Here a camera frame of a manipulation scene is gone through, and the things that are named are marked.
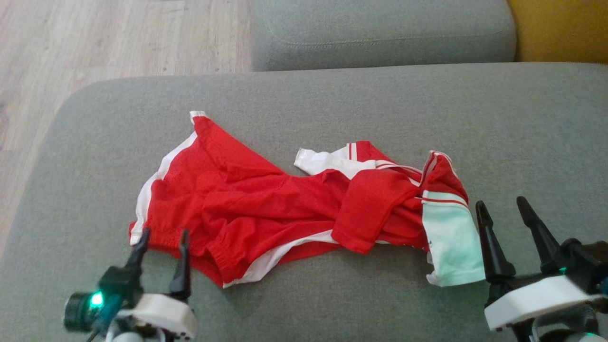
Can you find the wide yellow sofa backrest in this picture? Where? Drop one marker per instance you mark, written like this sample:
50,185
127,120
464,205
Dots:
560,28

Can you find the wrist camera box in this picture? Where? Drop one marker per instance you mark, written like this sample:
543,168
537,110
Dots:
78,311
589,263

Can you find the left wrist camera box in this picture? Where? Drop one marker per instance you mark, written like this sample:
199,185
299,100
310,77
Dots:
78,311

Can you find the large grey sofa seat cushion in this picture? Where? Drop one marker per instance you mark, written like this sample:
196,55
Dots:
332,95

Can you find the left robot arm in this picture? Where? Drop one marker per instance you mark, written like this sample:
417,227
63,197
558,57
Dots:
126,338

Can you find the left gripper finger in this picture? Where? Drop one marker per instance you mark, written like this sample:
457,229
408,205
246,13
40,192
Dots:
182,275
124,282

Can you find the red shorts with white stripe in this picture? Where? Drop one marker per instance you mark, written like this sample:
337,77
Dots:
213,190

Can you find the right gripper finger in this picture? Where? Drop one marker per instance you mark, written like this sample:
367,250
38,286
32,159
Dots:
541,237
494,251

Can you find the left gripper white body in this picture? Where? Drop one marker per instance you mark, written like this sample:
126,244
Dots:
164,316

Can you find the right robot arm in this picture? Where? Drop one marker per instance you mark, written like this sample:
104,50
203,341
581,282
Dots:
589,338

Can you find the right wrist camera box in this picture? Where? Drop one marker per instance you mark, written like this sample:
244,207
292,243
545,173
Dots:
589,263

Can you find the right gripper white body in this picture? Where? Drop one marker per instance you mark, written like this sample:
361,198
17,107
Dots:
536,299

